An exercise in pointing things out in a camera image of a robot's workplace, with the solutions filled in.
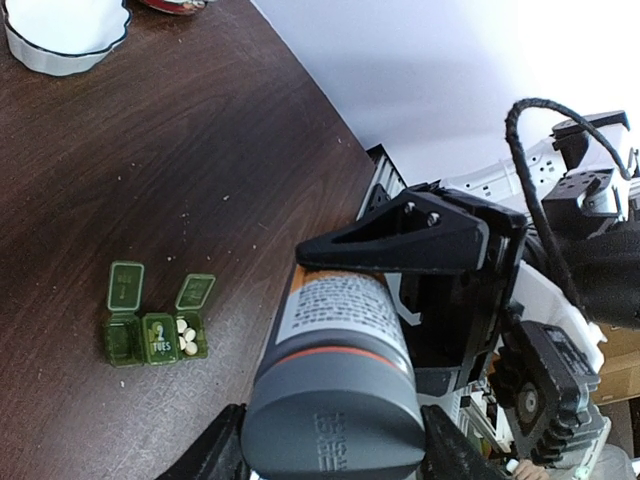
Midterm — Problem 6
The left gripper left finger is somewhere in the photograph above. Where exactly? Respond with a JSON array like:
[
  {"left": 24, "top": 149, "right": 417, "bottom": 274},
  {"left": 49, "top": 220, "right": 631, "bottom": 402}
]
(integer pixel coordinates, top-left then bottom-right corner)
[{"left": 157, "top": 404, "right": 248, "bottom": 480}]

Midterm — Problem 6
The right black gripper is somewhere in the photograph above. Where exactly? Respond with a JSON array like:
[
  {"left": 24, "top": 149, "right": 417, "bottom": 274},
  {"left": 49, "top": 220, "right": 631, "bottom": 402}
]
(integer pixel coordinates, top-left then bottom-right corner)
[{"left": 295, "top": 187, "right": 527, "bottom": 395}]

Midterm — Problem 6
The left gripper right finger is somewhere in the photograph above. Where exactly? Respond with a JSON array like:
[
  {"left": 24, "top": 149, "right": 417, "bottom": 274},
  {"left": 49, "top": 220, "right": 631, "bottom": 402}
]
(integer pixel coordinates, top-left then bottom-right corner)
[{"left": 419, "top": 405, "right": 507, "bottom": 480}]

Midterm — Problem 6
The grey lid pill bottle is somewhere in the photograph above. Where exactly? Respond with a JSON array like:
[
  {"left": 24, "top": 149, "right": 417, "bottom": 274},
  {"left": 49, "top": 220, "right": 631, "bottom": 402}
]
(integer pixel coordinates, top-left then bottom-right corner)
[{"left": 241, "top": 267, "right": 426, "bottom": 479}]

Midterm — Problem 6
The green weekly pill organizer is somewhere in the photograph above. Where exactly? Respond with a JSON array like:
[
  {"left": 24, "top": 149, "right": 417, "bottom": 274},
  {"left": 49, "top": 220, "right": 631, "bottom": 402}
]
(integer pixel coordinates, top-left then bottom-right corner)
[{"left": 104, "top": 261, "right": 216, "bottom": 367}]

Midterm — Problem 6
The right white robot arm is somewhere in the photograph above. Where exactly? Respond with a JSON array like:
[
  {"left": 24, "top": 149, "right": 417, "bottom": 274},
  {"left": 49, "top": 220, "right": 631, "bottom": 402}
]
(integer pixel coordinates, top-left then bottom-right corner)
[{"left": 277, "top": 111, "right": 639, "bottom": 396}]

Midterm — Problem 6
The cardboard box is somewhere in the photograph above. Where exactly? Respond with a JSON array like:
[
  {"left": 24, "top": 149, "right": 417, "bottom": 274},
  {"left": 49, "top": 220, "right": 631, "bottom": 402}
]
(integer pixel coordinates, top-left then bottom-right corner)
[{"left": 591, "top": 324, "right": 640, "bottom": 405}]

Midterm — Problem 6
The red round coaster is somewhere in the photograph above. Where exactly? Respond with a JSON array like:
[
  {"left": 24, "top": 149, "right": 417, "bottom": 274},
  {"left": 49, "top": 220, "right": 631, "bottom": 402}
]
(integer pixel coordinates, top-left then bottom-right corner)
[{"left": 140, "top": 0, "right": 209, "bottom": 16}]

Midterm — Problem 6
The white scalloped dish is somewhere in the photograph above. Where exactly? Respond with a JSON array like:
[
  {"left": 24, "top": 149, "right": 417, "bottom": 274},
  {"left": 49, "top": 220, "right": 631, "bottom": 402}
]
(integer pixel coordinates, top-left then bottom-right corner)
[{"left": 1, "top": 1, "right": 132, "bottom": 77}]

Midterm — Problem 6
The aluminium front rail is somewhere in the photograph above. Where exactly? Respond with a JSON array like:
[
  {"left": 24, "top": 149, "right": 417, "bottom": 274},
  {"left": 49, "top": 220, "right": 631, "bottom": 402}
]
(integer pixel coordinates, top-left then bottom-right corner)
[{"left": 356, "top": 144, "right": 407, "bottom": 220}]

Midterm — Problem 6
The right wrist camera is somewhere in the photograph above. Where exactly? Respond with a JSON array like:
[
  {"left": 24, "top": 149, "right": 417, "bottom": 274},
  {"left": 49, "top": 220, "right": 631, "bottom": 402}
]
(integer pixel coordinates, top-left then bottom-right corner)
[{"left": 488, "top": 321, "right": 605, "bottom": 465}]

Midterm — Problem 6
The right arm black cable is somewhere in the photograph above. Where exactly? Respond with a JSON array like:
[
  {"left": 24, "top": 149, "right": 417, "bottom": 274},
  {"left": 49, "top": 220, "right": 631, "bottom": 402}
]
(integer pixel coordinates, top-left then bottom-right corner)
[{"left": 504, "top": 97, "right": 634, "bottom": 321}]

